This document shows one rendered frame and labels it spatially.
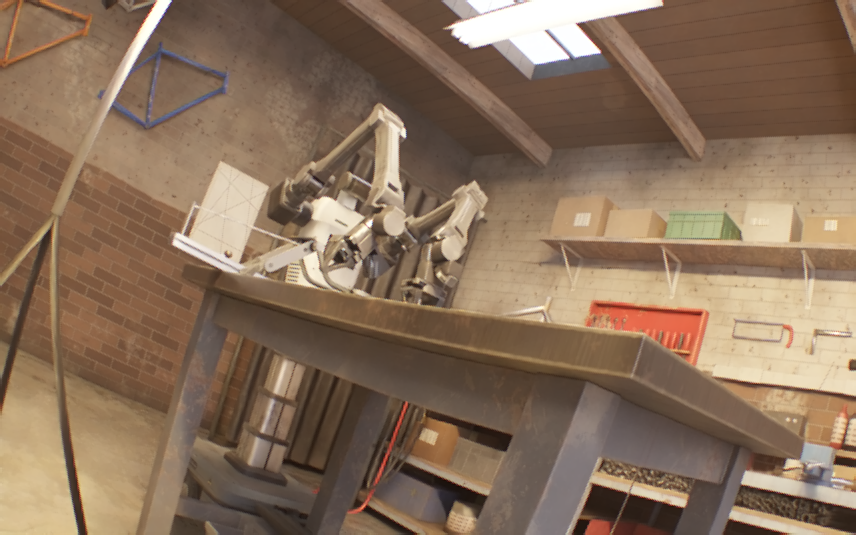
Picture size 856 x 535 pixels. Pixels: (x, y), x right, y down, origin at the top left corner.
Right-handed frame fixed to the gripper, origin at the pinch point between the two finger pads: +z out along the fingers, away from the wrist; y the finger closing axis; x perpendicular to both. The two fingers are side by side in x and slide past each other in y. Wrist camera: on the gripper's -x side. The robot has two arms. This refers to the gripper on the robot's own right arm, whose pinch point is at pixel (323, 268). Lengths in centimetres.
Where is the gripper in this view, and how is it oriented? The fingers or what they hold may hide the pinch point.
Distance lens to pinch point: 163.3
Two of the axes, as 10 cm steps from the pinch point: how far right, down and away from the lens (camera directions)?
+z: -6.6, 6.0, -4.6
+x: -4.7, -8.0, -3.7
